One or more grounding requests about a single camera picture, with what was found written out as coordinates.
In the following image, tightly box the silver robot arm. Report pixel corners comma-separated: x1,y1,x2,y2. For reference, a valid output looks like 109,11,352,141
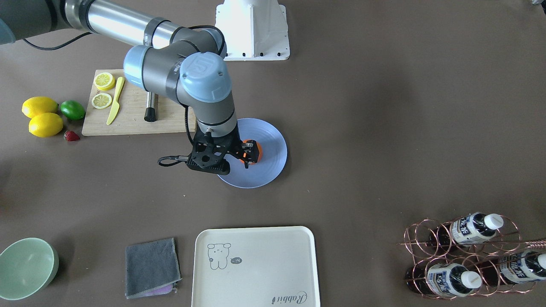
1,0,261,175

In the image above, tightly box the mint green bowl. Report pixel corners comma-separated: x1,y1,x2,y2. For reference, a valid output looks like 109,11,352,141
0,237,60,301

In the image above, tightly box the lemon slice upper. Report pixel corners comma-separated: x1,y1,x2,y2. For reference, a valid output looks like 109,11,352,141
93,72,116,91

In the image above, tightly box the yellow lemon near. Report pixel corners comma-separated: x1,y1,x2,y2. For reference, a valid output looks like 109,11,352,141
29,113,63,138

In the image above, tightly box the grey folded cloth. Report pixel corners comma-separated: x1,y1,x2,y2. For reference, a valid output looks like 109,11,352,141
125,237,182,299

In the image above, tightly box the yellow plastic knife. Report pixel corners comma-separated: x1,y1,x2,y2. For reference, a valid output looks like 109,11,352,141
107,76,125,125

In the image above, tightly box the steel muddler black tip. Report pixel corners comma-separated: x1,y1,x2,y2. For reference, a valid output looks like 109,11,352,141
144,92,159,122

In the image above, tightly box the green lime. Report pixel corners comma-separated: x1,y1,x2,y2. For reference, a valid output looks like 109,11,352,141
60,100,86,120

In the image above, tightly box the cream rabbit tray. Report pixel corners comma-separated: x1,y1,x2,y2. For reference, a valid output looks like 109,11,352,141
191,226,321,307

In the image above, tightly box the copper wire bottle rack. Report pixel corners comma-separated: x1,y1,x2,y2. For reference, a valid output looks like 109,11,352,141
402,214,545,300

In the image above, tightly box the bamboo cutting board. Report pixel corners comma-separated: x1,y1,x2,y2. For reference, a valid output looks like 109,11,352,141
82,82,186,136

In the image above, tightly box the red strawberry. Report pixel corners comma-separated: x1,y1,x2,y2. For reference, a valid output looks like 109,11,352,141
63,130,81,142

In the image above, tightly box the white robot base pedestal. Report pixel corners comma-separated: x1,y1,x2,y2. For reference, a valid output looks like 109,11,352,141
215,0,290,61

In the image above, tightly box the blue plate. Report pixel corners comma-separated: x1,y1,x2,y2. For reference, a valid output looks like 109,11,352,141
217,118,288,188

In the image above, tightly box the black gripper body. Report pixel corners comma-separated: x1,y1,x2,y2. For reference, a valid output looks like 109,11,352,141
187,128,243,175

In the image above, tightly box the tea bottle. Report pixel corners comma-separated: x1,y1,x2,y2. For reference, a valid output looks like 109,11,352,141
405,264,483,298
477,249,546,286
428,212,504,250

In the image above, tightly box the yellow lemon far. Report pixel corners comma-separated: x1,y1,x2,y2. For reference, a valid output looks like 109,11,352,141
21,96,58,119

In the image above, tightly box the yellow lemon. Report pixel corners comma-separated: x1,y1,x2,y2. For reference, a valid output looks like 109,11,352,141
21,96,58,119
29,113,63,138

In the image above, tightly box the orange mandarin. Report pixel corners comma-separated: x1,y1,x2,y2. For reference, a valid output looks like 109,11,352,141
240,139,262,167

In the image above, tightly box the tea bottle top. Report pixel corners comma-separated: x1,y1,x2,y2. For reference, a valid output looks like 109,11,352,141
428,212,504,250

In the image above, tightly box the lemon slice lower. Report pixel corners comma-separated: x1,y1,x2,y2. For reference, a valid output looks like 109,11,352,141
90,93,113,110

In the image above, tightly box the lemon slice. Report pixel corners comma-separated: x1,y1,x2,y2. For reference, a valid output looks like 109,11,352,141
90,93,113,110
93,72,116,91

